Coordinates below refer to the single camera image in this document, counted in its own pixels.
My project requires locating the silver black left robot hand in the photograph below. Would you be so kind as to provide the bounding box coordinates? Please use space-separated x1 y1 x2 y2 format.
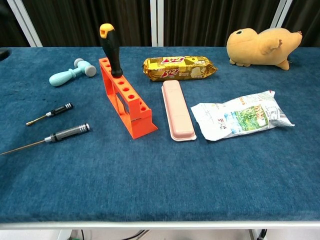
0 48 13 62

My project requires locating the black yellow handled screwdriver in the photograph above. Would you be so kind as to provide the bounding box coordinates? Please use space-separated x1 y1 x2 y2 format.
99 23 124 78

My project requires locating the small black precision screwdriver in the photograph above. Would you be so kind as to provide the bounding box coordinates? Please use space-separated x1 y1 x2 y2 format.
25 102 75 126

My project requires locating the long grey precision screwdriver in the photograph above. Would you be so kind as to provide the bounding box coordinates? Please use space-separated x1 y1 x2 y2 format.
0 122 91 156

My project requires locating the orange test tube rack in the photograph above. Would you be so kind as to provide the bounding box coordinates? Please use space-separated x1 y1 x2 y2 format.
98 57 159 140

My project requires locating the light blue toy hammer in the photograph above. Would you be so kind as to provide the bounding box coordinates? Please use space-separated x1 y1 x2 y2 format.
48 58 97 87

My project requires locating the dark pleated curtain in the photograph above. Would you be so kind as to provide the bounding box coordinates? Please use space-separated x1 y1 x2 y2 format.
0 0 320 48

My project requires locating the yellow biscuit pack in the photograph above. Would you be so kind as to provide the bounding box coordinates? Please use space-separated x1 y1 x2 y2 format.
142 56 218 82

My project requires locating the pink oblong case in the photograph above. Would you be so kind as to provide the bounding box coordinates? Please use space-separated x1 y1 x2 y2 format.
161 80 198 142

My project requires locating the blue table mat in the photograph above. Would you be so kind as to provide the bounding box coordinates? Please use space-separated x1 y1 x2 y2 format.
0 46 320 223

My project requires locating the white printed snack bag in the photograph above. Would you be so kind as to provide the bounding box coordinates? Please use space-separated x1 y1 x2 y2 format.
190 90 295 142

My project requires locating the yellow plush animal toy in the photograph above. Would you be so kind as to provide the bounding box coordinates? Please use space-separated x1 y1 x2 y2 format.
226 27 303 71

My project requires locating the white partition post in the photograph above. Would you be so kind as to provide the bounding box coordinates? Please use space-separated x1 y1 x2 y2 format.
271 0 293 28
149 0 165 47
6 0 43 48

